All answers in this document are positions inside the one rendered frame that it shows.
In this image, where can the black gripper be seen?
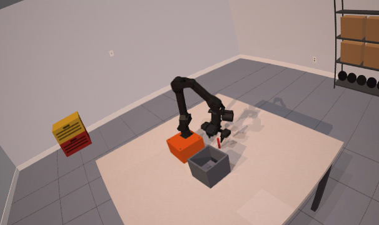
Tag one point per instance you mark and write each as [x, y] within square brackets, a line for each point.
[224, 132]

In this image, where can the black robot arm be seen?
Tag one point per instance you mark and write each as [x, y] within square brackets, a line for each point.
[177, 85]

